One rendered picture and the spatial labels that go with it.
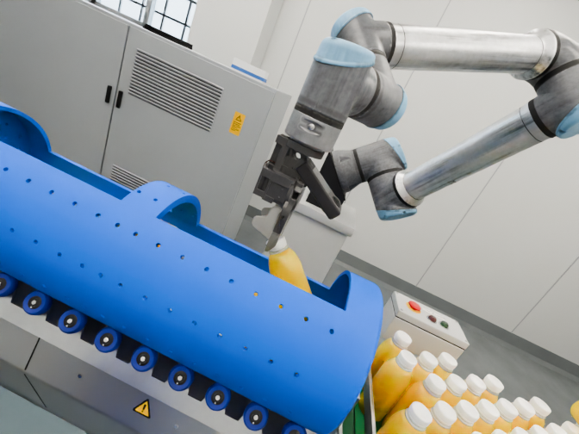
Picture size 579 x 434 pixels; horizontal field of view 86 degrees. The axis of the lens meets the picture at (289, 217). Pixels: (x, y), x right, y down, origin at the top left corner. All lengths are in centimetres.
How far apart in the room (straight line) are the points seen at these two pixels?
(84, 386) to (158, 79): 204
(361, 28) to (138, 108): 205
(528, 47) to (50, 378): 122
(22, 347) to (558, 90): 128
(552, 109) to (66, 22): 277
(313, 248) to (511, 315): 323
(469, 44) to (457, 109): 262
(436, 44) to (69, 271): 79
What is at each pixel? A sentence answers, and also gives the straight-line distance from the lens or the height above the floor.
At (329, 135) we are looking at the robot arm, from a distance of 52.
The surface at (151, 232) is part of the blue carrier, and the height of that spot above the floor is 120.
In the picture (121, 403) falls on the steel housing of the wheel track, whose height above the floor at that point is 87.
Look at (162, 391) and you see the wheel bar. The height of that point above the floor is 93.
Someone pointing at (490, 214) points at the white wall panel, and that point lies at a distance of 371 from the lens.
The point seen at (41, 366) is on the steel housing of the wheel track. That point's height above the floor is 86.
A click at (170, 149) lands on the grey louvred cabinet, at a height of 78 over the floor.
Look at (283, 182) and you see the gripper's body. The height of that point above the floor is 134.
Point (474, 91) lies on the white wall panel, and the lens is 349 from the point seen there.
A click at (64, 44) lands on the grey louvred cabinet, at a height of 113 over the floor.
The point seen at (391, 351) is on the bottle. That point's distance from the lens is 84.
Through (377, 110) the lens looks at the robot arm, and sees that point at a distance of 59.
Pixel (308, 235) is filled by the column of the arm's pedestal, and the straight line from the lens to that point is 132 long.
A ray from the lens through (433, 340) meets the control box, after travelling 96.
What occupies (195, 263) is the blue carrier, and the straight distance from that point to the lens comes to 50.
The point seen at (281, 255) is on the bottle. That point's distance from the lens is 60.
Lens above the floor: 148
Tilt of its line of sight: 21 degrees down
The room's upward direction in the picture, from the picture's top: 25 degrees clockwise
